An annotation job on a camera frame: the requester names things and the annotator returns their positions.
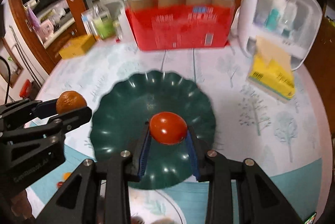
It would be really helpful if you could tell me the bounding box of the black cable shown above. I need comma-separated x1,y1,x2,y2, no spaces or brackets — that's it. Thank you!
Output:
0,56,12,104

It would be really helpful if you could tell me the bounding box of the wooden cabinet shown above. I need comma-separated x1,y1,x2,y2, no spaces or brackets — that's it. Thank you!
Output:
8,0,87,74

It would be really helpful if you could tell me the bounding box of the yellow flat box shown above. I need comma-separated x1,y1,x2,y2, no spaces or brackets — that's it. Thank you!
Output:
58,34,96,60

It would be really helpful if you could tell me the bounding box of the yellow kumquat on table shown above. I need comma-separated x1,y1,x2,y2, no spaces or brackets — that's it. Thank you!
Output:
62,172,72,181

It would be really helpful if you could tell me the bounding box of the small glass jar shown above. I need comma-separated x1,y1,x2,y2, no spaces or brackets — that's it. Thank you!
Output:
113,20,123,42

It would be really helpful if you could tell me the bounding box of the white floral placemat plate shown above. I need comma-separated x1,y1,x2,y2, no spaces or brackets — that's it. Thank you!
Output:
128,187,187,223

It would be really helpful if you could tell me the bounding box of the small orange mandarin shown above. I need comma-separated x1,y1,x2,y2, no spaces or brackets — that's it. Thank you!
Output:
56,91,87,114

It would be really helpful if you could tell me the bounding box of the left human hand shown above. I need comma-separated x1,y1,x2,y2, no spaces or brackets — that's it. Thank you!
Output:
10,190,34,223

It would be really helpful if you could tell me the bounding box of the white cosmetics storage box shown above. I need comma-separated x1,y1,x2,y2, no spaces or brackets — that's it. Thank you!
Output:
237,0,322,70

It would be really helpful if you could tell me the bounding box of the red paper cup package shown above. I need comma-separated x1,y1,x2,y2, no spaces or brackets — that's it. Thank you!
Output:
123,0,235,51

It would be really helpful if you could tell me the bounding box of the yellow tissue pack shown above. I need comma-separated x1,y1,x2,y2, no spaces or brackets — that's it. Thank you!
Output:
247,36,295,102

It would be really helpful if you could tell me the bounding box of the patterned tree tablecloth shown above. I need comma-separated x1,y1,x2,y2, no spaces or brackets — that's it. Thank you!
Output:
37,39,332,219

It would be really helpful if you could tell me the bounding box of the green label glass bottle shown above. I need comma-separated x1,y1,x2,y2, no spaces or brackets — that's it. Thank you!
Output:
92,0,115,40

